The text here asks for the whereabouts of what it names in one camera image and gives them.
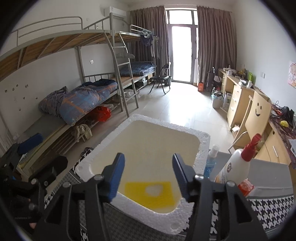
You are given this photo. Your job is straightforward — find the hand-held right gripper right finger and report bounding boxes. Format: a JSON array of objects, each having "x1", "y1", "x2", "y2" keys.
[{"x1": 172, "y1": 153, "x2": 269, "y2": 241}]

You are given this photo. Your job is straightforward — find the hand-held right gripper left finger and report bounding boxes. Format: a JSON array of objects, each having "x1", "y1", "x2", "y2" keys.
[{"x1": 38, "y1": 152, "x2": 126, "y2": 241}]

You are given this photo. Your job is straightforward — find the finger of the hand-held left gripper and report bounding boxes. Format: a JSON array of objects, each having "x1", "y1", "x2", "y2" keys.
[{"x1": 30, "y1": 155, "x2": 68, "y2": 186}]

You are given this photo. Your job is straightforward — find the white foam box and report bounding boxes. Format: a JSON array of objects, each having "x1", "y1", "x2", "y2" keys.
[{"x1": 75, "y1": 113, "x2": 211, "y2": 235}]

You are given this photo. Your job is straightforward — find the yellow sponge piece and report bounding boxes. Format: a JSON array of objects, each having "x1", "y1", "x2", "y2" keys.
[{"x1": 125, "y1": 181, "x2": 174, "y2": 209}]

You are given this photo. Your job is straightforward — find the blue spray bottle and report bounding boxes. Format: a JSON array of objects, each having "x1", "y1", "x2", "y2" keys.
[{"x1": 203, "y1": 144, "x2": 220, "y2": 179}]

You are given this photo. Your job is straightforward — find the blue pouch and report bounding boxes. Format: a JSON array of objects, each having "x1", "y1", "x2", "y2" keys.
[{"x1": 18, "y1": 133, "x2": 44, "y2": 155}]

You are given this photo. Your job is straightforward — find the beige crumpled clothes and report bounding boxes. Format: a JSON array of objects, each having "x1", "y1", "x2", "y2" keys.
[{"x1": 72, "y1": 124, "x2": 93, "y2": 141}]

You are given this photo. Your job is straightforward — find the white bottle with red pump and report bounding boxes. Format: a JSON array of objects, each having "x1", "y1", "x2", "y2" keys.
[{"x1": 214, "y1": 134, "x2": 262, "y2": 186}]

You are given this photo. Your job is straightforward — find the red plastic bag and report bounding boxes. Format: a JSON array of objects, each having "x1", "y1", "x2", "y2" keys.
[{"x1": 94, "y1": 106, "x2": 111, "y2": 122}]

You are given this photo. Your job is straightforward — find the blue plaid quilt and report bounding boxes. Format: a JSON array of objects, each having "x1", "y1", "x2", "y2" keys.
[{"x1": 38, "y1": 79, "x2": 118, "y2": 126}]

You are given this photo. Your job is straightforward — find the red wipes packet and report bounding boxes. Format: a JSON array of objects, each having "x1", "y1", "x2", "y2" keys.
[{"x1": 237, "y1": 178, "x2": 255, "y2": 197}]

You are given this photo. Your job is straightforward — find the white waste bin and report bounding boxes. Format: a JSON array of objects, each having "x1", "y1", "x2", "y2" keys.
[{"x1": 211, "y1": 88, "x2": 224, "y2": 109}]

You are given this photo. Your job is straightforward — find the long wooden desk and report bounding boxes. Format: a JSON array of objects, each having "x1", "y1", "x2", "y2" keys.
[{"x1": 218, "y1": 69, "x2": 296, "y2": 172}]

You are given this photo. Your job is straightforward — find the black trolley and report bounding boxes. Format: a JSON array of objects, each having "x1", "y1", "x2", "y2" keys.
[{"x1": 207, "y1": 67, "x2": 221, "y2": 92}]

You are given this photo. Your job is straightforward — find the houndstooth tablecloth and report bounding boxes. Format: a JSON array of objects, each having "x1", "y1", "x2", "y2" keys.
[{"x1": 44, "y1": 152, "x2": 296, "y2": 241}]

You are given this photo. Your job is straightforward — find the black folding chair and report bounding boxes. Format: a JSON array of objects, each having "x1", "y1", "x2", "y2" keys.
[{"x1": 149, "y1": 62, "x2": 172, "y2": 94}]

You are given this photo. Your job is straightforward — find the wooden chair with smiley face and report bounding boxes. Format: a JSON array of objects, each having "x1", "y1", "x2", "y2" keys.
[{"x1": 229, "y1": 90, "x2": 271, "y2": 153}]

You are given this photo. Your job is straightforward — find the dark blue folded quilt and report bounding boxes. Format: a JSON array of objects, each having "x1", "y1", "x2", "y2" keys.
[{"x1": 119, "y1": 61, "x2": 157, "y2": 76}]

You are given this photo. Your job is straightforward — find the black headphones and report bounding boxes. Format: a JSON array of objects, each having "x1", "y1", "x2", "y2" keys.
[{"x1": 282, "y1": 106, "x2": 295, "y2": 121}]

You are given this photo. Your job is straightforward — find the grey metal bunk bed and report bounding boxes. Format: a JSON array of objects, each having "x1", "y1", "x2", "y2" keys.
[
  {"x1": 0, "y1": 16, "x2": 139, "y2": 183},
  {"x1": 111, "y1": 13, "x2": 160, "y2": 93}
]

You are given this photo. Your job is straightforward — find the glass balcony door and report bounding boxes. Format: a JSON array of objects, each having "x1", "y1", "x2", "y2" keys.
[{"x1": 165, "y1": 9, "x2": 199, "y2": 82}]

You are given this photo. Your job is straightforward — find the brown curtain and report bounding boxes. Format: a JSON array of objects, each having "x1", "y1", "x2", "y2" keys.
[
  {"x1": 129, "y1": 6, "x2": 169, "y2": 77},
  {"x1": 196, "y1": 6, "x2": 237, "y2": 87}
]

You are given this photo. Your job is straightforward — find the dark hanging clothes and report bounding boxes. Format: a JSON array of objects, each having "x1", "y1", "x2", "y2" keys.
[{"x1": 140, "y1": 32, "x2": 154, "y2": 57}]

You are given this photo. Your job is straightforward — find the white air conditioner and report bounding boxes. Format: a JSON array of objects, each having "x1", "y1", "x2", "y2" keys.
[{"x1": 104, "y1": 6, "x2": 127, "y2": 17}]

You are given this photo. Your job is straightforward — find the pink wall poster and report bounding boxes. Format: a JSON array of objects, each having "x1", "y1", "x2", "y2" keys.
[{"x1": 287, "y1": 61, "x2": 296, "y2": 88}]

